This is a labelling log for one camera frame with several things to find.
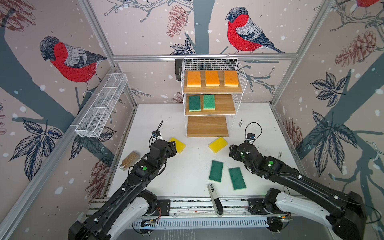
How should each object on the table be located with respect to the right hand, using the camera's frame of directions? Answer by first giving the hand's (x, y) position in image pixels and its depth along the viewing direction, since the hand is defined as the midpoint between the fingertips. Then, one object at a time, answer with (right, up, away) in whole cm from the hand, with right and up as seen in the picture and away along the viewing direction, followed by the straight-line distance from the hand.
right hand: (232, 152), depth 79 cm
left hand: (-33, +5, -2) cm, 33 cm away
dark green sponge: (-21, +27, +7) cm, 35 cm away
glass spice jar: (-59, -7, +6) cm, 60 cm away
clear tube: (+33, -5, +13) cm, 36 cm away
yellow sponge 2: (-5, 0, +18) cm, 18 cm away
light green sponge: (-12, +27, +6) cm, 30 cm away
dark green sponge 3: (+3, -16, +3) cm, 16 cm away
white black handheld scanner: (-10, -23, -9) cm, 27 cm away
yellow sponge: (-31, -1, +19) cm, 36 cm away
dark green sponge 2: (-8, -12, +5) cm, 15 cm away
